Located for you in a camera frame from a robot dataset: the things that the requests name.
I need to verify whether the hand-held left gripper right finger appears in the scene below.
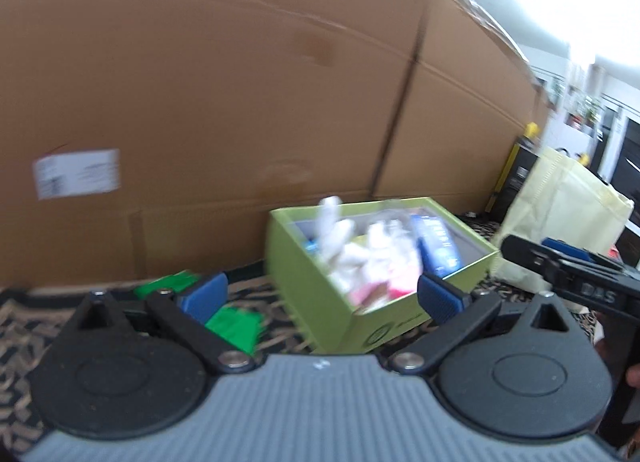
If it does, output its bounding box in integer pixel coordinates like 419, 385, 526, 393
387, 273, 576, 375

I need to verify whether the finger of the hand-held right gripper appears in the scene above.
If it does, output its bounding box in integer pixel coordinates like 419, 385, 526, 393
541, 238, 627, 270
501, 234, 557, 283

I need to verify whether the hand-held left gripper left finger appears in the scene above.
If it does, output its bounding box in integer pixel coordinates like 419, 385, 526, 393
70, 272, 258, 375

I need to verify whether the blue packet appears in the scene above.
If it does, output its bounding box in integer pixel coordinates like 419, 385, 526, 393
410, 214, 463, 275

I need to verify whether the white glove with pink cuff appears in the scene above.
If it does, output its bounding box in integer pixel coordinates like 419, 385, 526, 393
312, 197, 357, 283
345, 221, 422, 310

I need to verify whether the green box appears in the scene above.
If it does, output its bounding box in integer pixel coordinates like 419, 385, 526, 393
265, 197, 501, 355

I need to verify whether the green plastic bag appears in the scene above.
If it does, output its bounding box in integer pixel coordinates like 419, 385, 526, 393
134, 269, 263, 355

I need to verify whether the cream tote bag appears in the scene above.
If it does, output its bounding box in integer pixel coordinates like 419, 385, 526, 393
490, 146, 635, 293

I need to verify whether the black and yellow case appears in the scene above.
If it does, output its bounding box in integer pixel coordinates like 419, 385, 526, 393
485, 124, 543, 220

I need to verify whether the black monitor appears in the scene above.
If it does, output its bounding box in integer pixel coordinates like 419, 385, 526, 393
610, 119, 640, 237

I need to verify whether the white shipping label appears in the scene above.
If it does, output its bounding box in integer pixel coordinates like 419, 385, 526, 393
32, 148, 122, 201

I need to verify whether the black patterned tablecloth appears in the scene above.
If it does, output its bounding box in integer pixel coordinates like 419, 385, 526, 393
0, 212, 606, 443

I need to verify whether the large cardboard box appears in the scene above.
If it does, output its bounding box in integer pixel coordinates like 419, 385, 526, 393
0, 0, 551, 293

